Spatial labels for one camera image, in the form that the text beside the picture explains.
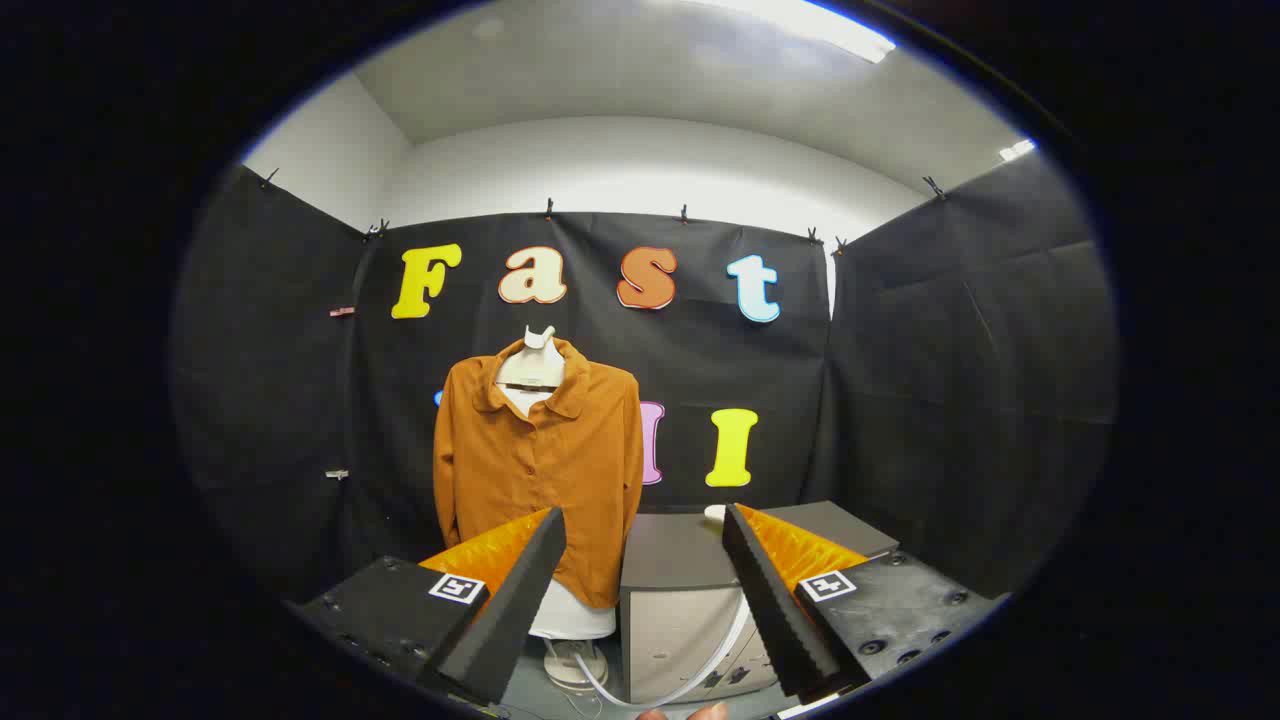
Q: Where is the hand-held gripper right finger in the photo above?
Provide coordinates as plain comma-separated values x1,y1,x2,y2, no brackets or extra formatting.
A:
722,503,1006,701

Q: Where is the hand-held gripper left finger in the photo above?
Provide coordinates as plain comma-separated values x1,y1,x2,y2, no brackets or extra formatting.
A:
290,507,567,707

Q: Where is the white steamer hose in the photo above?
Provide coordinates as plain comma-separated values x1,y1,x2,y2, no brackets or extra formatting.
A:
573,598,749,709

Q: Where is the orange button-up shirt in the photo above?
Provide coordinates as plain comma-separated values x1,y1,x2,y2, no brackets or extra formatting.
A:
433,337,644,609

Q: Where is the white mannequin stand base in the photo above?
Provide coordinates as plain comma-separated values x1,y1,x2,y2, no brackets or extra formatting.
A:
545,640,608,693

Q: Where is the grey cabinet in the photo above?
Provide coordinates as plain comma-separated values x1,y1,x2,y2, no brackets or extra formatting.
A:
618,500,901,706

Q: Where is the black backdrop cloth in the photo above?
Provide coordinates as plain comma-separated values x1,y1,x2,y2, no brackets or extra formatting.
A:
170,150,1119,601

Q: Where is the white mannequin torso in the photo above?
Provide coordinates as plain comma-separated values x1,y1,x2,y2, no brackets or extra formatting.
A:
495,325,617,641

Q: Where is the long ceiling light panel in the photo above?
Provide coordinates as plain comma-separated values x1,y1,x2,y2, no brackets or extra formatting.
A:
700,0,896,64

